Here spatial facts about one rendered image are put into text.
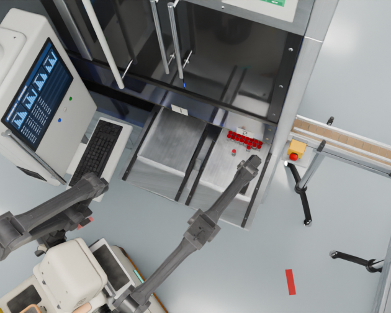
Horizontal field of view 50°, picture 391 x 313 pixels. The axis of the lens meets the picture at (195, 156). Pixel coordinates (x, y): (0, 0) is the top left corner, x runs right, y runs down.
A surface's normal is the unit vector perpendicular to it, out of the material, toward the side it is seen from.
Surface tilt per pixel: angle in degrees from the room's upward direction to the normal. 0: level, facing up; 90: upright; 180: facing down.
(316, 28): 90
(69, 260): 42
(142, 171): 0
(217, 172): 0
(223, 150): 0
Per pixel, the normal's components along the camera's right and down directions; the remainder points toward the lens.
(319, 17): -0.39, 0.87
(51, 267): -0.62, 0.18
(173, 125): -0.05, -0.37
